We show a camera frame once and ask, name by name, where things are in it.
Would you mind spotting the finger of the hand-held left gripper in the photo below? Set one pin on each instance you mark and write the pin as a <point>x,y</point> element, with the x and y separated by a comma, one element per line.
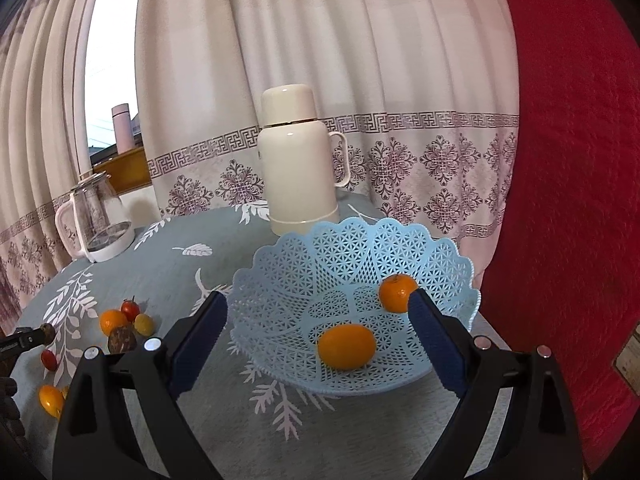
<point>22,341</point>

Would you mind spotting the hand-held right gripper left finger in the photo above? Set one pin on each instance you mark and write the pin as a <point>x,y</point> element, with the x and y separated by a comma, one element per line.
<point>197,345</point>

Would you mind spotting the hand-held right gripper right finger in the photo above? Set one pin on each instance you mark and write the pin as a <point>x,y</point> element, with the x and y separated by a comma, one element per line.
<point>440,350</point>

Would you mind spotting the red cherry tomato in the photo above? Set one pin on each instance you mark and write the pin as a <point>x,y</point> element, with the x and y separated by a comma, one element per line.
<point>130,309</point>
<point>48,358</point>

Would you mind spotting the yellow-green jujube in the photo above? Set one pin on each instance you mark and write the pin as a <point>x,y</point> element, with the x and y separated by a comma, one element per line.
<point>143,324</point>

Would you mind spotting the large oval kumquat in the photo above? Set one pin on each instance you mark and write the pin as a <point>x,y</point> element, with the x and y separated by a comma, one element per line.
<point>346,346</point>
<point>51,400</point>

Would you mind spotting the large tangerine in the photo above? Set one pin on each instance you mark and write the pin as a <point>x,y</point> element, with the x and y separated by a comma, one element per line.
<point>395,292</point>

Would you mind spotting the small tangerine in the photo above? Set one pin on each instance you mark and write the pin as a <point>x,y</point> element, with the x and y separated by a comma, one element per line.
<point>112,322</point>

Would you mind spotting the light blue lattice basket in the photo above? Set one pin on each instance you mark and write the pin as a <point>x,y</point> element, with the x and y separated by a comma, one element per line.
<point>300,280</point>

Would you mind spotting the grey leaf-print tablecloth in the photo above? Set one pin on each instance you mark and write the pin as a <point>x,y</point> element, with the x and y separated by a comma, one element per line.
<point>175,280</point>

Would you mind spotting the glass kettle white base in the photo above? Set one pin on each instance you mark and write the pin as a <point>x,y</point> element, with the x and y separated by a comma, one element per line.
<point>100,210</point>

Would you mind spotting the wooden windowsill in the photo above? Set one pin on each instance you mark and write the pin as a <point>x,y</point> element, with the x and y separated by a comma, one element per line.
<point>125,170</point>

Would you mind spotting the cream thermos jug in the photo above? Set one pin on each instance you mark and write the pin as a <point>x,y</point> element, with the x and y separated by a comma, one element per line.
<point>295,170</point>

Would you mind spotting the pink bottle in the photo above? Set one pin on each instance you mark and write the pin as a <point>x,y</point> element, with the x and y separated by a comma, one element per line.
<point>122,127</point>

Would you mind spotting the beige patterned curtain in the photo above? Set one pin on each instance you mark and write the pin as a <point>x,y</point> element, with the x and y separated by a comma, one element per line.
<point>350,35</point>
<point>40,110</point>

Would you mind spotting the red quilted cloth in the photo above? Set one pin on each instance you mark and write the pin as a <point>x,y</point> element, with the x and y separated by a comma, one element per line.
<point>575,160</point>

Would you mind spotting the white window frame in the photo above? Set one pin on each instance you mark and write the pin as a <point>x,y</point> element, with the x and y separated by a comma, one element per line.
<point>87,110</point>

